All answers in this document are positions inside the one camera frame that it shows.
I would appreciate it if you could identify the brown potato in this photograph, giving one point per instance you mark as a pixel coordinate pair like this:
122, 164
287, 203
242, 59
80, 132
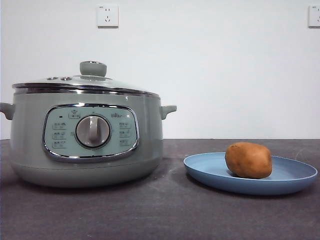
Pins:
248, 161

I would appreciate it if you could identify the pale green electric steamer pot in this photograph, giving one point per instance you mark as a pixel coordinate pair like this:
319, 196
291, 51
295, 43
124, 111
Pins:
100, 172

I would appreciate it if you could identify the blue round plate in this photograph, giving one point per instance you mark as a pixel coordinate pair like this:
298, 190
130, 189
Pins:
205, 167

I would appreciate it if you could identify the white wall socket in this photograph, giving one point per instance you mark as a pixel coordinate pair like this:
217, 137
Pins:
314, 16
108, 16

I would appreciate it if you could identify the glass lid with green knob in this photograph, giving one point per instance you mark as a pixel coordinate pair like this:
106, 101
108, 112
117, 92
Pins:
93, 68

